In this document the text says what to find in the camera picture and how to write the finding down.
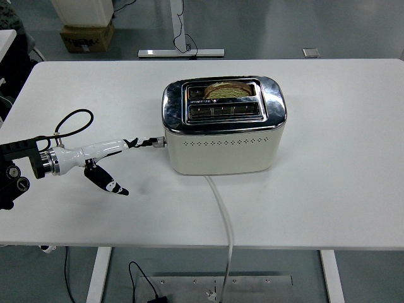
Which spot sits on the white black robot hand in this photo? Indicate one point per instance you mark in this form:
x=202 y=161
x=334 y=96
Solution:
x=101 y=148

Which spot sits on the grey toaster lever knob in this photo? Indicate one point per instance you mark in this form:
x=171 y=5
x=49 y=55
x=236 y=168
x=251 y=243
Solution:
x=160 y=142

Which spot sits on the cream chrome two-slot toaster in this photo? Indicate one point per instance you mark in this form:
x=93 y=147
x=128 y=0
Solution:
x=221 y=151

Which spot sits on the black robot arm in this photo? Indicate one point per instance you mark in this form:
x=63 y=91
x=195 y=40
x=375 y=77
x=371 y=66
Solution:
x=19 y=146

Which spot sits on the brown cardboard box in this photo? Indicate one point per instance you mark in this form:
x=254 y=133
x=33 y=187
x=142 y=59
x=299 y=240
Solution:
x=86 y=39

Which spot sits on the small white black device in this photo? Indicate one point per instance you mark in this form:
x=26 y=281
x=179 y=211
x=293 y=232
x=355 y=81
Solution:
x=48 y=249

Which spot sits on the dark office chair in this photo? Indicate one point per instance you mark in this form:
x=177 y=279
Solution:
x=15 y=69

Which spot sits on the white T-shaped desk leg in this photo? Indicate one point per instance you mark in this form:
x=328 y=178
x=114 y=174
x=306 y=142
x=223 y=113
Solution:
x=181 y=53

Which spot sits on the white table leg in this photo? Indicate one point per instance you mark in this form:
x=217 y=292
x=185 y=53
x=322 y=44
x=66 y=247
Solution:
x=331 y=274
x=98 y=274

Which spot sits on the white cabinet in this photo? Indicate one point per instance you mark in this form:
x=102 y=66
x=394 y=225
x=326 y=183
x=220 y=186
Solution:
x=82 y=12

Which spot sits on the brown bread slice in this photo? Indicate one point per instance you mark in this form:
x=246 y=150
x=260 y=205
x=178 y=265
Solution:
x=227 y=91

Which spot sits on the white side table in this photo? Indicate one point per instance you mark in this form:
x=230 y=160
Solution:
x=5 y=42

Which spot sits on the person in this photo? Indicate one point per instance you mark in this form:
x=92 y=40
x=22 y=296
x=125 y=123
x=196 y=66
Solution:
x=8 y=19

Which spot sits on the black power adapter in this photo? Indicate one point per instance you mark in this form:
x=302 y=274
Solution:
x=158 y=300

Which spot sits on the white power plug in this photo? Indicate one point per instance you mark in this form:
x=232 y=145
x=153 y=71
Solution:
x=211 y=294

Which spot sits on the grey metal plate with screws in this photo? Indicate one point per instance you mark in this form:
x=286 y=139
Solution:
x=252 y=290

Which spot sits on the grey floor socket plate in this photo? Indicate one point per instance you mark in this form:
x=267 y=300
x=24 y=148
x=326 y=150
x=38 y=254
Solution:
x=311 y=52

